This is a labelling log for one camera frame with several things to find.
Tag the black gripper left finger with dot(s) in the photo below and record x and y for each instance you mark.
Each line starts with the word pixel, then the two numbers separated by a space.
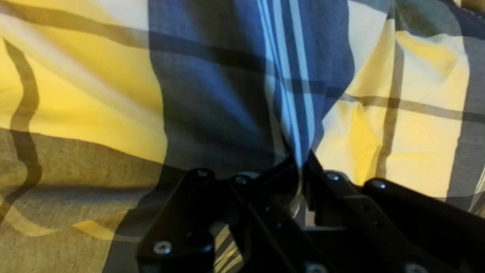
pixel 254 206

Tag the checkered blue yellow pillow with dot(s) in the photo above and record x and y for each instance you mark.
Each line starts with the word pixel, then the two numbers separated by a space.
pixel 105 103

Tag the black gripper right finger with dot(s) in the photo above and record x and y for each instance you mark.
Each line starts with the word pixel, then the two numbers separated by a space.
pixel 399 229

